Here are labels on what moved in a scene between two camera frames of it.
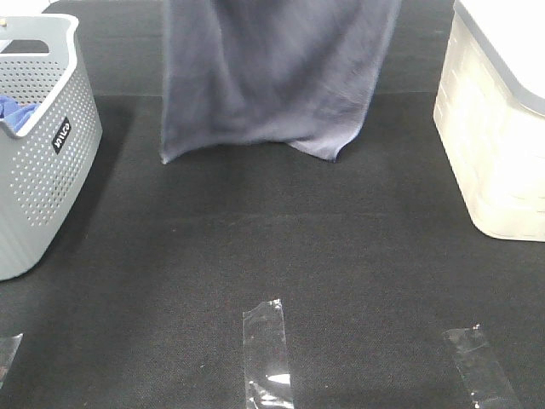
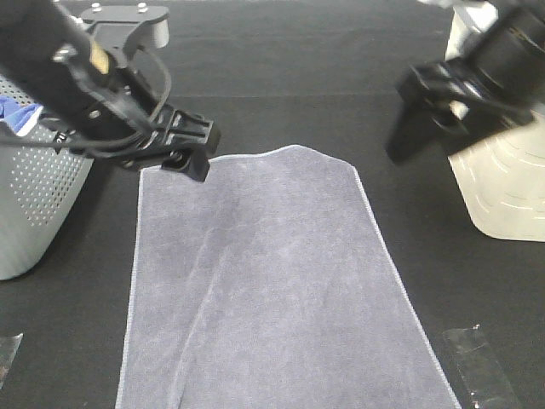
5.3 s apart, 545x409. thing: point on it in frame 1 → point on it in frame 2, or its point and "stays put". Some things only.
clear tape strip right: [490, 387] stays put
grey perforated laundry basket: [48, 157] stays put
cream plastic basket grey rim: [490, 112] stays put
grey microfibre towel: [299, 72] → [268, 285]
